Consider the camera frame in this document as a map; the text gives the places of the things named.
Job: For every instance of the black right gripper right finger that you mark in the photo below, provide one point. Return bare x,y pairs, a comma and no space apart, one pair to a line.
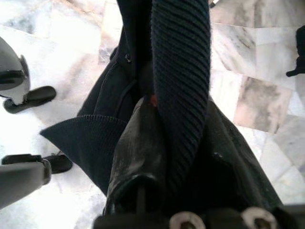
228,171

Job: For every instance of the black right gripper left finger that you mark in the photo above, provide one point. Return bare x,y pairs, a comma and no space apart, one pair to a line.
138,148

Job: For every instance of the black ribbed collar garment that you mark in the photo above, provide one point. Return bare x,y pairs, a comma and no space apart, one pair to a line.
181,71

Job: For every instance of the grey robot right leg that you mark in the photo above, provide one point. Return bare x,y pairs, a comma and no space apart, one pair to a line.
21,179

